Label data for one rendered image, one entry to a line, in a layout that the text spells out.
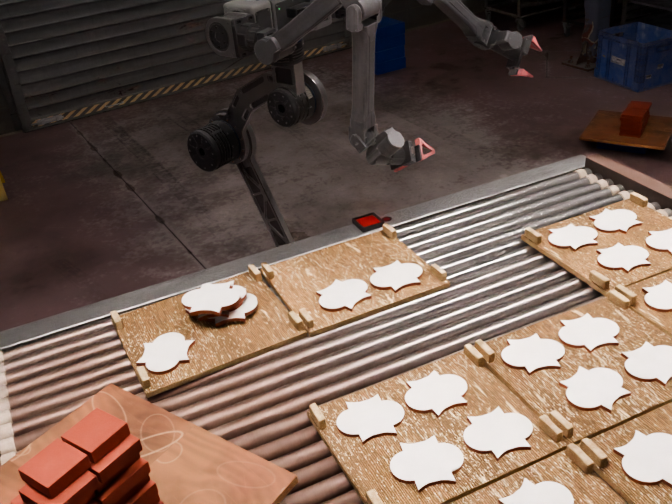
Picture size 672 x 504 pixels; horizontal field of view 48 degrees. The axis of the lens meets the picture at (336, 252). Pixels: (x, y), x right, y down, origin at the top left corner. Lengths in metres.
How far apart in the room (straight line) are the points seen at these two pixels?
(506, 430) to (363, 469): 0.30
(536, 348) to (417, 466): 0.45
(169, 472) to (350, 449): 0.36
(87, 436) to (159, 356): 0.73
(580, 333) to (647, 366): 0.17
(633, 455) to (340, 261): 0.96
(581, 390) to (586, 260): 0.54
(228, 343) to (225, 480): 0.55
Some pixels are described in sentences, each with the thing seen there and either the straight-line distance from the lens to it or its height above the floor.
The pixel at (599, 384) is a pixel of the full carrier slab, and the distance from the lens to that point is 1.71.
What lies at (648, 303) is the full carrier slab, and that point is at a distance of 1.97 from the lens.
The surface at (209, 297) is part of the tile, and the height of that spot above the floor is 1.00.
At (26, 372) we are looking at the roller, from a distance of 2.02.
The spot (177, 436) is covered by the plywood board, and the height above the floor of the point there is 1.04.
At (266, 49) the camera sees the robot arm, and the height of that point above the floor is 1.44.
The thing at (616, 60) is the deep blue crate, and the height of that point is 0.19.
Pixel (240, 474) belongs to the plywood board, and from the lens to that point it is 1.40.
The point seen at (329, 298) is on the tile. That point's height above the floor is 0.95.
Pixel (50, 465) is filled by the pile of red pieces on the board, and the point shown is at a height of 1.30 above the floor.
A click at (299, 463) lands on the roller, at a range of 1.58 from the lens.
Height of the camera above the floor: 2.05
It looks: 31 degrees down
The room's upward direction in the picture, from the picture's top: 6 degrees counter-clockwise
